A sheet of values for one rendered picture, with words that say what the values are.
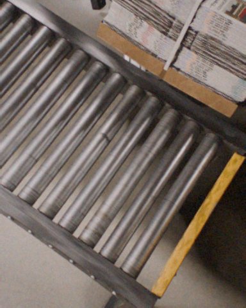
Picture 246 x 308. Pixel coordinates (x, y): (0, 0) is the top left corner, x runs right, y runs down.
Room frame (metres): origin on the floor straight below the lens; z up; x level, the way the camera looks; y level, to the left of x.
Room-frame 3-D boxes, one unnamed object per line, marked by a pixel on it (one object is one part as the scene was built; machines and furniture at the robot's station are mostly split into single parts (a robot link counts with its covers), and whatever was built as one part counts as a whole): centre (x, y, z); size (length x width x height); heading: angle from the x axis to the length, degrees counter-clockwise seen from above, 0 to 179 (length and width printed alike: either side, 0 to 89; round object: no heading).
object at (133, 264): (0.32, -0.17, 0.77); 0.47 x 0.05 x 0.05; 156
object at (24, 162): (0.48, 0.19, 0.77); 0.47 x 0.05 x 0.05; 156
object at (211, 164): (0.52, -0.33, 0.34); 0.06 x 0.06 x 0.68; 66
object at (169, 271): (0.27, -0.24, 0.81); 0.43 x 0.03 x 0.02; 156
